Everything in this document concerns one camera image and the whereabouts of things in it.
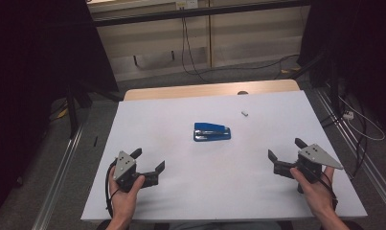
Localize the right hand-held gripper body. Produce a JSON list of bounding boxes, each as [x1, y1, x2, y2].
[[295, 143, 344, 195]]

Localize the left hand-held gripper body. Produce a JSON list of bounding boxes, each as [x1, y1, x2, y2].
[[113, 150, 147, 194]]

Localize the blue stapler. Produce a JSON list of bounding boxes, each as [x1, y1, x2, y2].
[[193, 122, 232, 143]]

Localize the person's left hand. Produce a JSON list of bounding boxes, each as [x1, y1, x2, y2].
[[108, 174, 147, 222]]

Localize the person's right hand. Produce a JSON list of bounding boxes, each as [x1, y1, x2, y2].
[[289, 166, 339, 220]]

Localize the white table mat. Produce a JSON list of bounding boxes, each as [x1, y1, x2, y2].
[[80, 90, 369, 222]]

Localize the black metal stand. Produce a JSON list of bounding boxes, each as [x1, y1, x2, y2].
[[287, 51, 345, 128], [64, 80, 125, 140]]

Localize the person's grey clothing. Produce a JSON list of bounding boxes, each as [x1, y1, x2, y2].
[[168, 220, 283, 230]]

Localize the dark curtain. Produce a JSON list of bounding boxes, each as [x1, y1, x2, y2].
[[297, 0, 386, 135], [0, 0, 120, 221]]

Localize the black horizontal bar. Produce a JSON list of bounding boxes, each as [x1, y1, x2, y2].
[[92, 0, 311, 28]]

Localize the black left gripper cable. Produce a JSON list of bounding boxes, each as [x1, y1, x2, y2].
[[104, 158, 119, 219]]

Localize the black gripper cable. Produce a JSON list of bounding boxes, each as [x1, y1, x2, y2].
[[319, 172, 339, 211], [104, 158, 119, 219]]

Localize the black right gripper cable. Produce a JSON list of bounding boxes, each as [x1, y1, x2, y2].
[[319, 172, 339, 211]]

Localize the aluminium floor rail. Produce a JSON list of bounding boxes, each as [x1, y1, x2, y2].
[[314, 87, 386, 210], [31, 123, 85, 230]]

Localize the white floor cable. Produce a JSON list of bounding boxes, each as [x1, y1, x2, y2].
[[337, 95, 386, 142]]

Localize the black floor cable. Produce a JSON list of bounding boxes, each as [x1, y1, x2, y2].
[[209, 53, 301, 81]]

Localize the black hanging cables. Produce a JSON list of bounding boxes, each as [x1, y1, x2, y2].
[[180, 8, 212, 84]]

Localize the white wall socket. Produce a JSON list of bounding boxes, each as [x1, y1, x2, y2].
[[175, 0, 200, 11]]

